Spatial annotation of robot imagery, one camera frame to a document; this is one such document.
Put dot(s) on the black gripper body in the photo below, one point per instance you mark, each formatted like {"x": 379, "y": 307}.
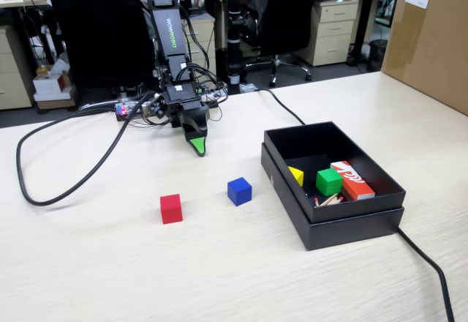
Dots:
{"x": 179, "y": 97}

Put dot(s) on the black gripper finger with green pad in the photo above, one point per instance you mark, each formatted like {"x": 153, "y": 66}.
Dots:
{"x": 195, "y": 119}
{"x": 199, "y": 146}

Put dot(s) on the red cube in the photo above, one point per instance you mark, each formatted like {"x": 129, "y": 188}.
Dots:
{"x": 171, "y": 210}

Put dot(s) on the beige drawer cabinet behind arm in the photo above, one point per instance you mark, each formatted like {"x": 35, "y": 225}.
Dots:
{"x": 204, "y": 36}

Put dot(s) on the blue cube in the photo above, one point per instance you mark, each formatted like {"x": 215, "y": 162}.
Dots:
{"x": 239, "y": 192}

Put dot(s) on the green cube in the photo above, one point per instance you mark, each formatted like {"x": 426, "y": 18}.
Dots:
{"x": 329, "y": 183}

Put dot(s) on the white power strip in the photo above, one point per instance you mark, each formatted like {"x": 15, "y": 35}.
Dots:
{"x": 214, "y": 95}

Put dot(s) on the circuit board with red LED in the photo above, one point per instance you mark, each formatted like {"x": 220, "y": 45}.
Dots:
{"x": 121, "y": 111}

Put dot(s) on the black vertical stand pole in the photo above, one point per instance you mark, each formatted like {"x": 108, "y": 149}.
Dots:
{"x": 234, "y": 25}

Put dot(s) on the yellow wooden block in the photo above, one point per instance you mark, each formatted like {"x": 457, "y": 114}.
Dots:
{"x": 298, "y": 177}

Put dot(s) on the black high-back office chair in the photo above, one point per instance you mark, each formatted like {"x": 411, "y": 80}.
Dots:
{"x": 98, "y": 25}

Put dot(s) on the black cardboard box tray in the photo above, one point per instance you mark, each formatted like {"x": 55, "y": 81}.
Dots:
{"x": 321, "y": 142}

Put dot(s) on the flat brown cardboard box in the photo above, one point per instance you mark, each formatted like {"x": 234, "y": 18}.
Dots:
{"x": 55, "y": 100}

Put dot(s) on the red-tipped wooden match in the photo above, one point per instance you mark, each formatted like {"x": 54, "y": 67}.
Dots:
{"x": 315, "y": 202}
{"x": 329, "y": 200}
{"x": 336, "y": 201}

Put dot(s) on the white cardboard box red label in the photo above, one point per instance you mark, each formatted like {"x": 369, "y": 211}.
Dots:
{"x": 49, "y": 82}

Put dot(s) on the black mesh swivel chair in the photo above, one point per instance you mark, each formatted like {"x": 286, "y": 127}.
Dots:
{"x": 289, "y": 18}

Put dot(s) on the orange and white matchbox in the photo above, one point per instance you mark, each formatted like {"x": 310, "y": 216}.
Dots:
{"x": 356, "y": 184}

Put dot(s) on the beige three-drawer cabinet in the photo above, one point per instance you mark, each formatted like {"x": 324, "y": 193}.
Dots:
{"x": 332, "y": 33}

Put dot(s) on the beige drawer cabinet wide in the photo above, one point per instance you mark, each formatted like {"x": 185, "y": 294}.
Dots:
{"x": 12, "y": 73}

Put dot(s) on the black open box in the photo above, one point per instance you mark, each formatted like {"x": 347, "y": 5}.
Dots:
{"x": 351, "y": 232}

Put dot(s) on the black waste bin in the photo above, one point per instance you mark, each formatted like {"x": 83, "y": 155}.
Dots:
{"x": 377, "y": 55}

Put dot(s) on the black-legged office desk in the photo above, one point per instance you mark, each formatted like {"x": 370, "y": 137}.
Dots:
{"x": 365, "y": 14}

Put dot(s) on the large brown cardboard box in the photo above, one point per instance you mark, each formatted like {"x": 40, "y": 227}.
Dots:
{"x": 431, "y": 44}

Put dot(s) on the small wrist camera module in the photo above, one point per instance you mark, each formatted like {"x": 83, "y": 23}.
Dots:
{"x": 158, "y": 109}

